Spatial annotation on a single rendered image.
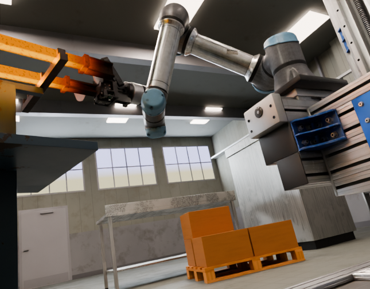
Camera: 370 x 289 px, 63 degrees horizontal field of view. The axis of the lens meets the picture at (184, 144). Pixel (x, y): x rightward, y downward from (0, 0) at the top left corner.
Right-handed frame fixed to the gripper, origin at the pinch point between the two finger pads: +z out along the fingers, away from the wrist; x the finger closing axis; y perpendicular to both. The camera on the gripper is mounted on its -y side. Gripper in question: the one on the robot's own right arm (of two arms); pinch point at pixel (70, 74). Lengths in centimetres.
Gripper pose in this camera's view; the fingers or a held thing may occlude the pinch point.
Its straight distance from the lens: 101.8
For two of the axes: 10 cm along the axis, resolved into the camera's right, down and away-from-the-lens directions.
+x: -6.5, 3.5, 6.8
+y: 1.8, 9.3, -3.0
